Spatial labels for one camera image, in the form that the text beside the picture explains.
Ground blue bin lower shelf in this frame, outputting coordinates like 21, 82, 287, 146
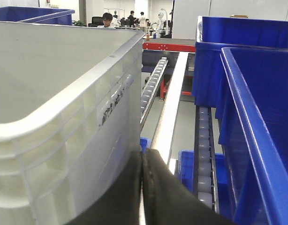
178, 150, 228, 197

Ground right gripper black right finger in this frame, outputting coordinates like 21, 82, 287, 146
143, 148, 233, 225

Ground roller track of rail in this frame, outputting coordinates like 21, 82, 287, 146
192, 106, 220, 213
140, 57, 168, 130

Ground blue bin near right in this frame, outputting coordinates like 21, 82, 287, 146
216, 49, 288, 225

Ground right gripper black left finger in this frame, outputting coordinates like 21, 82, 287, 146
68, 151, 143, 225

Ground white plastic tote bin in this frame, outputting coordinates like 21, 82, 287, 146
0, 21, 143, 225

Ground roller track left of rail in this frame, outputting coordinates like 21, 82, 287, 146
140, 57, 168, 130

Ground red shelf beam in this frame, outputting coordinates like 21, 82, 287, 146
143, 42, 196, 53

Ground blue bin far left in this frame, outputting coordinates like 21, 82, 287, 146
0, 6, 75, 25

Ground seated person black hair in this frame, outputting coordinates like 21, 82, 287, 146
97, 13, 115, 29

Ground blue bin far right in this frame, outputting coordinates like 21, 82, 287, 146
192, 16, 288, 107

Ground silver shelf divider rail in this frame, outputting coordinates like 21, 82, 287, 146
150, 52, 189, 173

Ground blue bin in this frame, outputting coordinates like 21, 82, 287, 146
216, 49, 288, 225
0, 6, 75, 25
192, 16, 288, 107

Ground roller track right of rail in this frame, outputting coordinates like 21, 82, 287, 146
192, 106, 220, 213

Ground white humanoid robot background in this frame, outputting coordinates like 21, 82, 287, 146
156, 8, 167, 38

